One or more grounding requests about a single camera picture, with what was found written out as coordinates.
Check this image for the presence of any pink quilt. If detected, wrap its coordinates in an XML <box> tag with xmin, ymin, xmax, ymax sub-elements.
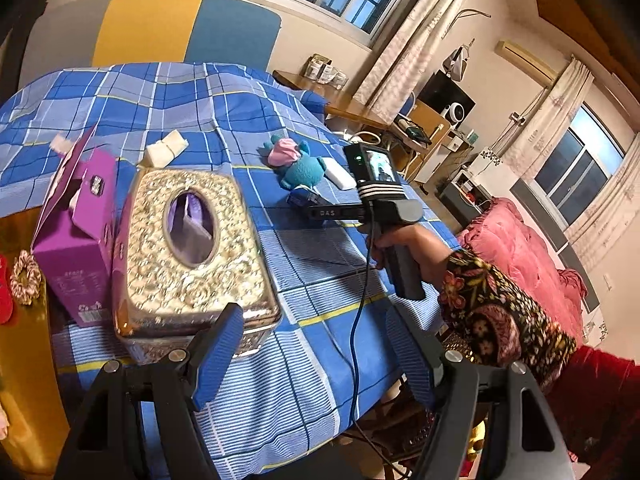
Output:
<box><xmin>457</xmin><ymin>197</ymin><xmax>589</xmax><ymax>347</ymax></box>

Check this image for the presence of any large sliding window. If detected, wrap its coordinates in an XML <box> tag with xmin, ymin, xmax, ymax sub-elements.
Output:
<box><xmin>532</xmin><ymin>105</ymin><xmax>627</xmax><ymax>232</ymax></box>

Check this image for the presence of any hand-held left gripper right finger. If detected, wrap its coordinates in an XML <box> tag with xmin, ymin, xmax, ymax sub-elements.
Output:
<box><xmin>385</xmin><ymin>305</ymin><xmax>576</xmax><ymax>480</ymax></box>

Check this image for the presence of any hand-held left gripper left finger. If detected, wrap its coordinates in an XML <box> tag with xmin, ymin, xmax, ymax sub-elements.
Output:
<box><xmin>52</xmin><ymin>302</ymin><xmax>246</xmax><ymax>480</ymax></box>

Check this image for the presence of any grey yellow blue headboard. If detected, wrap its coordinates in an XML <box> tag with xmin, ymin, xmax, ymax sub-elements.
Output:
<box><xmin>20</xmin><ymin>0</ymin><xmax>283</xmax><ymax>81</ymax></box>

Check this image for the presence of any striped hair scrunchie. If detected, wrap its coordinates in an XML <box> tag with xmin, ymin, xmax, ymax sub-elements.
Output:
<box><xmin>10</xmin><ymin>252</ymin><xmax>44</xmax><ymax>306</ymax></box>

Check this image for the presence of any wall air conditioner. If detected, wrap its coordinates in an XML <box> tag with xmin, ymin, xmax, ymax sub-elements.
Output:
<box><xmin>495</xmin><ymin>40</ymin><xmax>559</xmax><ymax>82</ymax></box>

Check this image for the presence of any gold metal tissue box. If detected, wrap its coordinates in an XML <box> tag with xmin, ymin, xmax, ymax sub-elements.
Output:
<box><xmin>112</xmin><ymin>167</ymin><xmax>283</xmax><ymax>362</ymax></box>

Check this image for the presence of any beige patterned curtain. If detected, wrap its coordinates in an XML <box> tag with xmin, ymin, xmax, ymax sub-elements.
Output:
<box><xmin>352</xmin><ymin>0</ymin><xmax>488</xmax><ymax>122</ymax></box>
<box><xmin>492</xmin><ymin>57</ymin><xmax>596</xmax><ymax>181</ymax></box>

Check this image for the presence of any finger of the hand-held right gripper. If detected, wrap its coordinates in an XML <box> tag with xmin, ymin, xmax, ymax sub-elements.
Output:
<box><xmin>305</xmin><ymin>202</ymin><xmax>369</xmax><ymax>224</ymax></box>

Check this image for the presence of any person's red garment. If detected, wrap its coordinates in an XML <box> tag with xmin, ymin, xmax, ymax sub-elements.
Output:
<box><xmin>542</xmin><ymin>345</ymin><xmax>640</xmax><ymax>480</ymax></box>

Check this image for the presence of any teal and pink plush toy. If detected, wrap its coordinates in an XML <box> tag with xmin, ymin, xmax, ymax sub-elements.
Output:
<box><xmin>259</xmin><ymin>135</ymin><xmax>327</xmax><ymax>192</ymax></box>

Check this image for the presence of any white cabinet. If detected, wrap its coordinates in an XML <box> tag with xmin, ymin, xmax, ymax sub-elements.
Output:
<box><xmin>452</xmin><ymin>147</ymin><xmax>506</xmax><ymax>211</ymax></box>

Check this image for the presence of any white rectangular bar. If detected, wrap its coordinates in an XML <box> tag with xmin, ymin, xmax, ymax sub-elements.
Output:
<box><xmin>320</xmin><ymin>156</ymin><xmax>357</xmax><ymax>191</ymax></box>

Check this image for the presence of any person's right forearm floral sleeve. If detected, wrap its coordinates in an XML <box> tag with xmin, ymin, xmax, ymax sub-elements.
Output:
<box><xmin>437</xmin><ymin>247</ymin><xmax>581</xmax><ymax>393</ymax></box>

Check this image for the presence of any red flat object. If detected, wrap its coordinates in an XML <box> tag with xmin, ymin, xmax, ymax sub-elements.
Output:
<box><xmin>0</xmin><ymin>255</ymin><xmax>16</xmax><ymax>324</ymax></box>

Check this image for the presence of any person's right hand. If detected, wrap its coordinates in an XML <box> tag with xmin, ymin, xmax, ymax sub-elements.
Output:
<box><xmin>366</xmin><ymin>224</ymin><xmax>462</xmax><ymax>292</ymax></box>

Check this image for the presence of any blue plaid bedsheet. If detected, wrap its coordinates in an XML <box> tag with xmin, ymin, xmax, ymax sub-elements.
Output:
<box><xmin>0</xmin><ymin>62</ymin><xmax>463</xmax><ymax>476</ymax></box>

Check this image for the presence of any wooden desk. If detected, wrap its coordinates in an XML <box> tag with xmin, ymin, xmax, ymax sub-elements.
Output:
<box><xmin>272</xmin><ymin>70</ymin><xmax>441</xmax><ymax>171</ymax></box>

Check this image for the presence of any purple cardboard box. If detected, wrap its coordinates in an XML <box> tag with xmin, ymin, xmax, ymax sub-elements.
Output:
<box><xmin>32</xmin><ymin>125</ymin><xmax>119</xmax><ymax>329</ymax></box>

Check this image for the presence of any white folded tissue stack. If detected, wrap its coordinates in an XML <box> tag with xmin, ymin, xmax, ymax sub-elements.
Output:
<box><xmin>145</xmin><ymin>130</ymin><xmax>190</xmax><ymax>167</ymax></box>

